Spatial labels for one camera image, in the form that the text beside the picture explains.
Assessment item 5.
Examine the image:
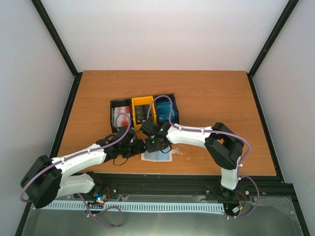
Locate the black vip card stack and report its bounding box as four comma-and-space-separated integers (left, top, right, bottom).
135, 104, 150, 124

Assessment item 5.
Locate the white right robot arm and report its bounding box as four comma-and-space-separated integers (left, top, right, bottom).
140, 120, 244, 200

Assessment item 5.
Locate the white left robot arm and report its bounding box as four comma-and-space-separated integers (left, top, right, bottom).
21, 127, 146, 208

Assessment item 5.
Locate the red white card stack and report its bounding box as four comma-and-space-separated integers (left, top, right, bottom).
113, 106, 130, 128

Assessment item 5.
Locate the blue card stack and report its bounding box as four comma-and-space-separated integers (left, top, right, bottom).
156, 99, 178, 123

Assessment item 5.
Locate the black bin with red cards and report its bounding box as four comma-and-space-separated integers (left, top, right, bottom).
110, 98, 135, 133

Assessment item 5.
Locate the black bin with blue cards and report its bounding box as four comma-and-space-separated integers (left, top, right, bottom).
154, 93, 179, 124

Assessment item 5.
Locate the yellow plastic bin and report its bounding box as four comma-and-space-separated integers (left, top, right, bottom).
131, 96, 157, 130

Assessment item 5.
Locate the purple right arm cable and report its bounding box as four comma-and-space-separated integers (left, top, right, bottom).
145, 95, 260, 219

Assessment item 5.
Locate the light blue slotted cable duct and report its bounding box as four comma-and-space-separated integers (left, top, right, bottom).
43, 200, 224, 214

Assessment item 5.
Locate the black aluminium table frame rail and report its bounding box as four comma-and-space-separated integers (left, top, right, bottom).
31, 172, 296, 205

